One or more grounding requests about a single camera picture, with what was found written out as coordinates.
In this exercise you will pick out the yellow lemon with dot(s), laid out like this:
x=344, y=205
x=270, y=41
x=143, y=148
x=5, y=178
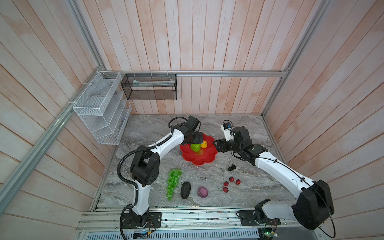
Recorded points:
x=204, y=144

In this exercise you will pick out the purple passion fruit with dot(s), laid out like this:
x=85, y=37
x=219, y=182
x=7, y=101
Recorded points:
x=202, y=192

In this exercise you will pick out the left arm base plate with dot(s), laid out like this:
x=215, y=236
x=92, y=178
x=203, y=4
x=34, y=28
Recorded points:
x=141, y=220

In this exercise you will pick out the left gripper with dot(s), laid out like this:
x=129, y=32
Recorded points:
x=196, y=140

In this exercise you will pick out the dark avocado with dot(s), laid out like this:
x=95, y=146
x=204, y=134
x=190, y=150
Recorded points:
x=185, y=190

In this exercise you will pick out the red flower-shaped fruit bowl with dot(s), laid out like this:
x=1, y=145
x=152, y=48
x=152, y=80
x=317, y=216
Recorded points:
x=202, y=157

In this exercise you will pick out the bumpy green custard apple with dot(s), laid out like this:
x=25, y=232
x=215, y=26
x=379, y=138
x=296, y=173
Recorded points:
x=195, y=147

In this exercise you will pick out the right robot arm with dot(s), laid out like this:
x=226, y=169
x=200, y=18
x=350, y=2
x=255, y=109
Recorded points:
x=313, y=203

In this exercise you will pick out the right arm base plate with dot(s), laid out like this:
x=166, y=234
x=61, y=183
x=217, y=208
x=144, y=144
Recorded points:
x=256, y=218

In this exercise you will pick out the white wire mesh shelf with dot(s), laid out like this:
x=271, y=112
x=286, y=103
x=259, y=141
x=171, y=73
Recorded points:
x=103, y=108

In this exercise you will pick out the dark cherry pair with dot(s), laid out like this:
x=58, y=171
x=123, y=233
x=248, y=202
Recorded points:
x=231, y=168

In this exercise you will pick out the aluminium left rail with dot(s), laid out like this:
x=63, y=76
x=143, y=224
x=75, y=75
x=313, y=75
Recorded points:
x=22, y=172

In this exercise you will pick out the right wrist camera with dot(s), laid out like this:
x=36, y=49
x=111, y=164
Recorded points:
x=227, y=128

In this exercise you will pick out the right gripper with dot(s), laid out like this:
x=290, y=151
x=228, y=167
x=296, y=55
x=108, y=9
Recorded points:
x=221, y=143

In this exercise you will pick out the green grape bunch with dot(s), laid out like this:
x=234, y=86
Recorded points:
x=173, y=182

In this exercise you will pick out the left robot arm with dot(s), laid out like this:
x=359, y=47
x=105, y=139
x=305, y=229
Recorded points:
x=145, y=165

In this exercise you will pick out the aluminium frame rail front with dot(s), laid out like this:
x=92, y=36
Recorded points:
x=187, y=223

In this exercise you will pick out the aluminium back rail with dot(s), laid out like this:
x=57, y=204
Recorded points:
x=252, y=73

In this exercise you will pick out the black wire mesh basket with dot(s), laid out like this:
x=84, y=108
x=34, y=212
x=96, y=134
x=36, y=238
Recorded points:
x=148, y=87

